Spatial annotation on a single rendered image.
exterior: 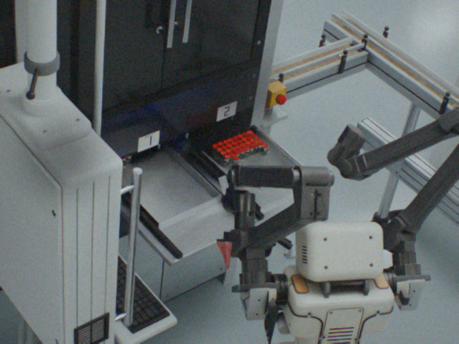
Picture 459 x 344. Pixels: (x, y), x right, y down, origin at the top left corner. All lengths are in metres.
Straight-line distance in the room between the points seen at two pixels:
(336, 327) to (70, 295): 0.71
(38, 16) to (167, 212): 1.12
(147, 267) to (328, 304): 1.32
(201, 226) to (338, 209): 1.60
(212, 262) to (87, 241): 1.58
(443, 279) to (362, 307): 1.94
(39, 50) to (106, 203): 0.41
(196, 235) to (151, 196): 0.23
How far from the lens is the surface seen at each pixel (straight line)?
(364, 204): 4.54
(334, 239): 2.31
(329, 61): 3.78
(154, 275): 3.59
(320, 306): 2.34
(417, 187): 3.99
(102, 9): 2.53
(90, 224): 2.23
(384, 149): 2.58
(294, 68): 3.61
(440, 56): 5.85
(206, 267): 3.80
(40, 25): 2.10
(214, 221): 3.00
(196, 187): 3.11
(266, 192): 3.13
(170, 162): 3.19
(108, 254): 2.36
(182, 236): 2.93
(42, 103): 2.21
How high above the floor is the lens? 2.95
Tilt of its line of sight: 40 degrees down
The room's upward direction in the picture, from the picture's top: 9 degrees clockwise
